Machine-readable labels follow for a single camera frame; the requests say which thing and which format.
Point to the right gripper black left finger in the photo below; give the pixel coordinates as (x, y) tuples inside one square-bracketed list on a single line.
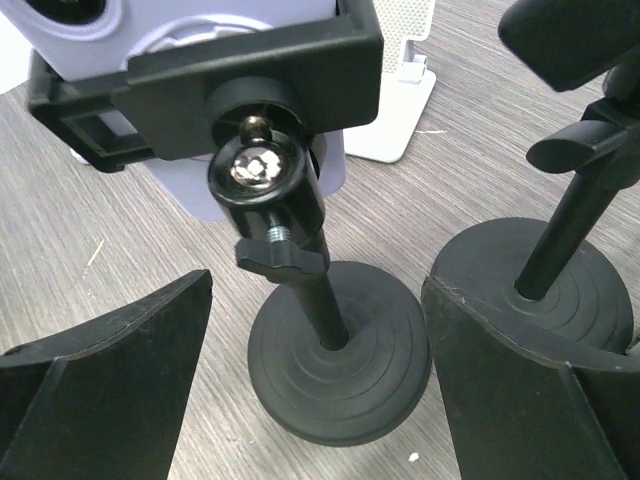
[(106, 399)]

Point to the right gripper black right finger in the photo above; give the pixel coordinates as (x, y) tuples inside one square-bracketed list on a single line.
[(525, 403)]

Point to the black round-base phone stand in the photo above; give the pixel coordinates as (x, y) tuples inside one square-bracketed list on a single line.
[(547, 273)]

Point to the lilac-case phone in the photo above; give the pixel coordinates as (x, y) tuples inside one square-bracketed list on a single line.
[(83, 39)]

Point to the white folding phone stand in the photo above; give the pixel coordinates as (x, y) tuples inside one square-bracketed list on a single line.
[(406, 82)]

